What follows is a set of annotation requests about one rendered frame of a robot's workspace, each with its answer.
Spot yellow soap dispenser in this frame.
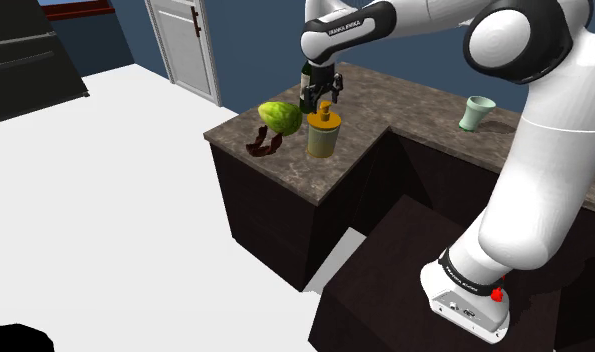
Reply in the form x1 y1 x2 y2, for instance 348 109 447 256
306 100 343 160

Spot black refrigerator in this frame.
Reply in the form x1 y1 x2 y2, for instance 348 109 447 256
0 0 90 127

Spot dark green glass bottle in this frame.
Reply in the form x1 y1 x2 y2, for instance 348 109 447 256
299 60 318 115

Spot dark brown kitchen counter cabinet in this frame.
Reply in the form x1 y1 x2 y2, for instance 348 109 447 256
203 61 595 293

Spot red framed window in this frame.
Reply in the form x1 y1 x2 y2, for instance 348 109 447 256
37 0 116 22

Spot dark brown robot stand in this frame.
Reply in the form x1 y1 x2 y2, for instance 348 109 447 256
307 194 595 352

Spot green lettuce head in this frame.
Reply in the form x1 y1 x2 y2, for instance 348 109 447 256
257 100 304 137

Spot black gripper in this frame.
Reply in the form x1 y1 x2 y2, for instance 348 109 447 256
303 64 345 115

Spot white panel door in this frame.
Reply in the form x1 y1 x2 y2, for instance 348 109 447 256
144 0 223 107

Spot dark brown curled strap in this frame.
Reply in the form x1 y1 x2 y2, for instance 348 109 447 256
245 125 284 158

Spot pale green vase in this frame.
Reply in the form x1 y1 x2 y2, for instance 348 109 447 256
458 95 497 133

